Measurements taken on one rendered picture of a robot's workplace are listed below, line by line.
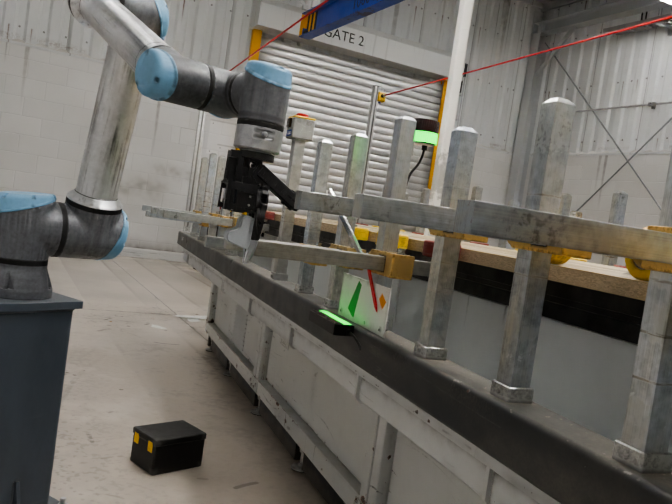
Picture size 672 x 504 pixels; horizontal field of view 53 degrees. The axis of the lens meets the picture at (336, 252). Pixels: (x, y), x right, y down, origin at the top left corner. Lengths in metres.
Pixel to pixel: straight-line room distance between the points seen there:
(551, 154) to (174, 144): 8.56
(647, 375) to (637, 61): 10.22
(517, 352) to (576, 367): 0.25
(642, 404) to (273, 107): 0.81
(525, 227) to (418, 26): 10.56
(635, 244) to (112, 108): 1.46
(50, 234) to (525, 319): 1.30
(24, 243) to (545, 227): 1.48
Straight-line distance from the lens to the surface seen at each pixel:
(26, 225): 1.90
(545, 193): 1.01
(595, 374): 1.22
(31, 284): 1.91
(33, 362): 1.94
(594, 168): 10.96
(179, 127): 9.45
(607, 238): 0.70
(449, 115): 3.33
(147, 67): 1.34
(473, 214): 0.61
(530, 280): 1.01
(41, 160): 9.20
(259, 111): 1.28
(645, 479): 0.83
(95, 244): 1.97
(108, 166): 1.92
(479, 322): 1.49
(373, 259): 1.39
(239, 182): 1.27
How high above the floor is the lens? 0.93
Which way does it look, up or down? 3 degrees down
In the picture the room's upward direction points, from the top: 8 degrees clockwise
